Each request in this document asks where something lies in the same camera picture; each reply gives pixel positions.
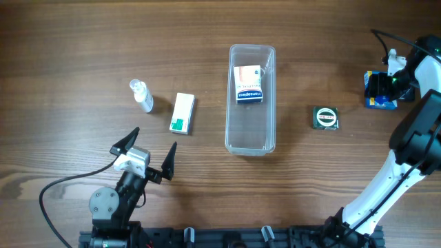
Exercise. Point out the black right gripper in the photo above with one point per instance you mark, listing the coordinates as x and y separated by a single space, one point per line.
377 87

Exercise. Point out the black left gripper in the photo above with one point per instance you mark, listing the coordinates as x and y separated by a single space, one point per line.
151 172

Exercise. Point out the blue yellow VapoDrops box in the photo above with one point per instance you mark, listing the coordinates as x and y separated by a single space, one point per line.
379 102

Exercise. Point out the white green medicine box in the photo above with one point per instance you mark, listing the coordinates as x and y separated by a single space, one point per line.
182 114

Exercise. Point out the green round-label box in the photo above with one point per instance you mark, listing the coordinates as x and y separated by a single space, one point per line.
325 118

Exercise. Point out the white blue Hansaplast box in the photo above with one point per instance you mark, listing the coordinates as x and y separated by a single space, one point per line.
247 81

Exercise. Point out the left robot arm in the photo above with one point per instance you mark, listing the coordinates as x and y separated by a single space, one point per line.
112 208

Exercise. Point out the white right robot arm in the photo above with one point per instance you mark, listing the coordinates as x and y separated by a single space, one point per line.
414 145

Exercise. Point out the clear plastic container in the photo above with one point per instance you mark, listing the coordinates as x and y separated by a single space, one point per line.
250 129

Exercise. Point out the white spray bottle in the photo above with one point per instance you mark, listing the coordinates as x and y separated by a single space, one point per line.
142 95

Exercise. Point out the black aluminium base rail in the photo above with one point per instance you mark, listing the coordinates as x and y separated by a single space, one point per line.
291 237

